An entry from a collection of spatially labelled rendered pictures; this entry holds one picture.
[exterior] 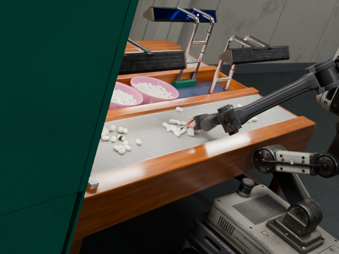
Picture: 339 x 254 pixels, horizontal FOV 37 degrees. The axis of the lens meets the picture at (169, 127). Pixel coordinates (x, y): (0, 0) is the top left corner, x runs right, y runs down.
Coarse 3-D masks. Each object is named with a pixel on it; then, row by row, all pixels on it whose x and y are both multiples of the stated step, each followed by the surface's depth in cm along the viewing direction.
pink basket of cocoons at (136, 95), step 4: (120, 84) 258; (124, 84) 258; (116, 88) 258; (120, 88) 258; (124, 88) 258; (132, 88) 257; (124, 92) 258; (132, 92) 257; (136, 92) 255; (136, 96) 254; (140, 96) 252; (140, 100) 250; (112, 104) 235; (116, 104) 235; (120, 104) 235; (124, 104) 236; (136, 104) 240; (108, 108) 238; (112, 108) 237; (116, 108) 237; (120, 108) 237
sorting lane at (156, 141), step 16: (256, 96) 314; (160, 112) 248; (176, 112) 254; (192, 112) 260; (208, 112) 267; (272, 112) 297; (288, 112) 305; (128, 128) 222; (144, 128) 227; (160, 128) 232; (256, 128) 268; (112, 144) 205; (128, 144) 209; (144, 144) 214; (160, 144) 218; (176, 144) 223; (192, 144) 228; (96, 160) 191; (112, 160) 194; (128, 160) 198; (144, 160) 201
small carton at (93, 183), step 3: (90, 177) 171; (90, 180) 170; (93, 180) 170; (96, 180) 171; (90, 183) 168; (93, 183) 169; (96, 183) 169; (87, 186) 169; (90, 186) 168; (93, 186) 169; (96, 186) 170
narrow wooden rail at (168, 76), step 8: (152, 72) 288; (160, 72) 292; (168, 72) 296; (176, 72) 301; (184, 72) 305; (192, 72) 312; (200, 72) 318; (208, 72) 325; (120, 80) 265; (128, 80) 270; (144, 80) 280; (152, 80) 286; (168, 80) 297; (200, 80) 323; (208, 80) 330; (128, 88) 274
